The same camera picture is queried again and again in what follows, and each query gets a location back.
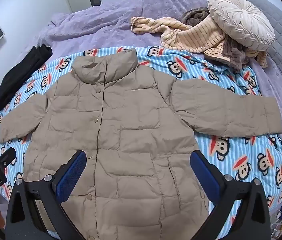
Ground black folded clothes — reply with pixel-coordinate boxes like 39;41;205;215
0;44;53;111

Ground striped beige fleece robe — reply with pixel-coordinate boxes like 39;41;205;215
130;16;269;68

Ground monkey printed striped blanket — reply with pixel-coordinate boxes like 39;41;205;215
0;45;282;240

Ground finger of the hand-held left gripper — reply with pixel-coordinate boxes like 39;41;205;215
0;147;17;171

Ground grey quilted headboard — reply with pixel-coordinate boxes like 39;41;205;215
233;0;282;123

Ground round cream pleated cushion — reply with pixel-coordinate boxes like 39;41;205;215
207;0;276;49

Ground beige puffer jacket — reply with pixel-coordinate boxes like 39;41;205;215
0;48;281;240

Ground purple bed cover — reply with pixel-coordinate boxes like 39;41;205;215
24;0;282;200

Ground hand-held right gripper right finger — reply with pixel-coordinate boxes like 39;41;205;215
190;150;272;240

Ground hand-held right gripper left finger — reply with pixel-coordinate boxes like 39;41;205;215
5;150;86;240

